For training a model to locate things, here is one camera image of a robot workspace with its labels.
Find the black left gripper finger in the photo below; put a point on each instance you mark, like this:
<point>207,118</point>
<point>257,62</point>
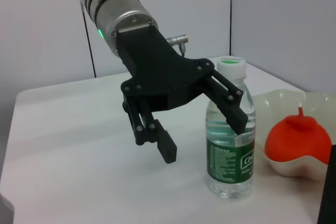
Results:
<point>233,113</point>

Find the clear green-label water bottle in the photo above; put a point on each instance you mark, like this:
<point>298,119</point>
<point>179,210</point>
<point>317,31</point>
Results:
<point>231,161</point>

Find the black mesh pen holder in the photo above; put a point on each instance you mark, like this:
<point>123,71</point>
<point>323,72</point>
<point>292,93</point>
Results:
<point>329,195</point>

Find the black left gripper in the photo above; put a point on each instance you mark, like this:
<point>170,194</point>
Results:
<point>157,72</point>

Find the red-orange toy orange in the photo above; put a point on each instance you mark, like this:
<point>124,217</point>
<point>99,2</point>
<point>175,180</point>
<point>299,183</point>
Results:
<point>296,140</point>

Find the green wavy glass fruit plate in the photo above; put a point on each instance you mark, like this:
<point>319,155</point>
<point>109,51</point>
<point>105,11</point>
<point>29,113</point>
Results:
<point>281,100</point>

